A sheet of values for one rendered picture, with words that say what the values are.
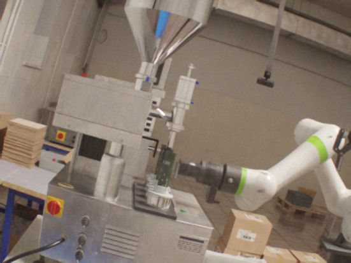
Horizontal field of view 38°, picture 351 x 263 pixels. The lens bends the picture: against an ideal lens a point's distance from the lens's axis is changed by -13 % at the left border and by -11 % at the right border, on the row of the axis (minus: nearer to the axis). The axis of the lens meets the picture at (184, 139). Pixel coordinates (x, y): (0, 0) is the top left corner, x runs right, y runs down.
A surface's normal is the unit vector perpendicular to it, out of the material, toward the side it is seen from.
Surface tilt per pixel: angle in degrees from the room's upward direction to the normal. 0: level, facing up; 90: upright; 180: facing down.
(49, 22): 90
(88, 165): 90
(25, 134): 90
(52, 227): 90
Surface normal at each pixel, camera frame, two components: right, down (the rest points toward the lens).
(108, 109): 0.09, 0.07
